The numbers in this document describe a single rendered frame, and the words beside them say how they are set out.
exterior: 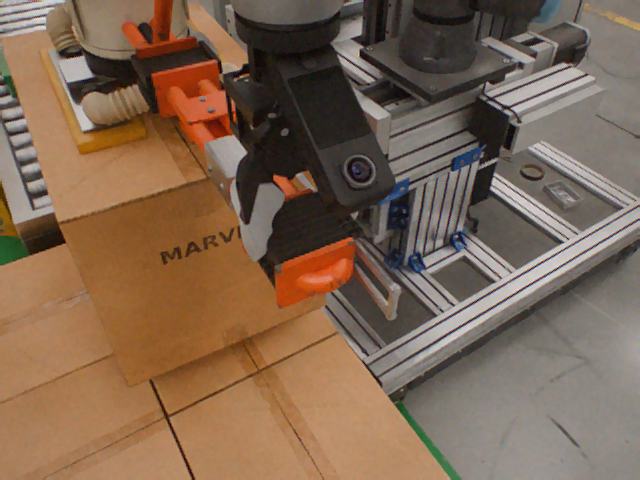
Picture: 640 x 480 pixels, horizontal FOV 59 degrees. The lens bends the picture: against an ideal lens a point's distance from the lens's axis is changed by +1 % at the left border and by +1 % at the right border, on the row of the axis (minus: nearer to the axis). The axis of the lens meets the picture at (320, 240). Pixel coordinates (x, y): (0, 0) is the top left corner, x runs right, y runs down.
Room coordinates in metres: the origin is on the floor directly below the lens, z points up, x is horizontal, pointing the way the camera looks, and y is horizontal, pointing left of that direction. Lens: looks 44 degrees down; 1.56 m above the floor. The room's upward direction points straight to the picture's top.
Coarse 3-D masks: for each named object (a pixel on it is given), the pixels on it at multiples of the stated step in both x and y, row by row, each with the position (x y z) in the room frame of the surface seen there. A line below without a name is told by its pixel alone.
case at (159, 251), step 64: (64, 128) 0.74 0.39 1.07; (64, 192) 0.58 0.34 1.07; (128, 192) 0.59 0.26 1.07; (192, 192) 0.61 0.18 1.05; (128, 256) 0.56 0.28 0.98; (192, 256) 0.60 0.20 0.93; (128, 320) 0.54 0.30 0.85; (192, 320) 0.59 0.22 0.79; (256, 320) 0.64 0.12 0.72; (128, 384) 0.53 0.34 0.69
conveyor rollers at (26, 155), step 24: (0, 0) 2.57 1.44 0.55; (24, 0) 2.60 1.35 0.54; (48, 0) 2.58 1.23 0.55; (0, 24) 2.32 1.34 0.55; (24, 24) 2.35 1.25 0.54; (0, 72) 1.95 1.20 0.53; (0, 96) 1.78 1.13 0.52; (24, 120) 1.59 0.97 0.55; (24, 144) 1.48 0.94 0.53; (24, 168) 1.33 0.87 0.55
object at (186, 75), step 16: (144, 48) 0.68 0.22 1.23; (160, 48) 0.69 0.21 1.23; (176, 48) 0.70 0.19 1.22; (192, 48) 0.71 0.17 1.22; (208, 48) 0.69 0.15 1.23; (144, 64) 0.66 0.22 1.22; (160, 64) 0.66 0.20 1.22; (176, 64) 0.67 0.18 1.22; (192, 64) 0.67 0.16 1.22; (208, 64) 0.64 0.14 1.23; (144, 80) 0.62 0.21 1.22; (160, 80) 0.62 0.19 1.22; (176, 80) 0.62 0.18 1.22; (192, 80) 0.63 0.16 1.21; (144, 96) 0.64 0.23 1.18; (160, 96) 0.61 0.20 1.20; (192, 96) 0.63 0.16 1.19; (160, 112) 0.61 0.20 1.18
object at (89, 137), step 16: (48, 48) 0.97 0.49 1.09; (80, 48) 0.96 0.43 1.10; (48, 64) 0.91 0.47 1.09; (64, 80) 0.84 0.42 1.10; (64, 96) 0.80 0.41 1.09; (80, 96) 0.79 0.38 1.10; (64, 112) 0.76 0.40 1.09; (80, 112) 0.75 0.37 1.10; (80, 128) 0.71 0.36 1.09; (96, 128) 0.71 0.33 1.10; (112, 128) 0.71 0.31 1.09; (128, 128) 0.71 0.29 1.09; (144, 128) 0.72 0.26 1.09; (80, 144) 0.67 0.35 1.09; (96, 144) 0.68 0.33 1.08; (112, 144) 0.69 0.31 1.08
